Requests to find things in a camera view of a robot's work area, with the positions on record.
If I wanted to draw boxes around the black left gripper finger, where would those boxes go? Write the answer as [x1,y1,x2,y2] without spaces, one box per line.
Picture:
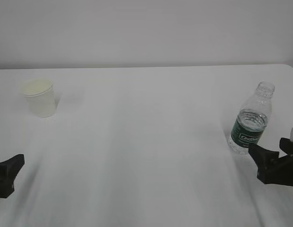
[0,154,25,199]

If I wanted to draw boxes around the white paper cup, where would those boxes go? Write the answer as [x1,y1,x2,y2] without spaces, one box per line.
[20,79,56,118]

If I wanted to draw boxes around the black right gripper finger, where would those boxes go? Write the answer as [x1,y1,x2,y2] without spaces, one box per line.
[248,144,293,187]
[279,138,293,155]

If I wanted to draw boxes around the clear green-label water bottle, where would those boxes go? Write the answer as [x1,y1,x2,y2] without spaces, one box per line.
[228,81,275,154]

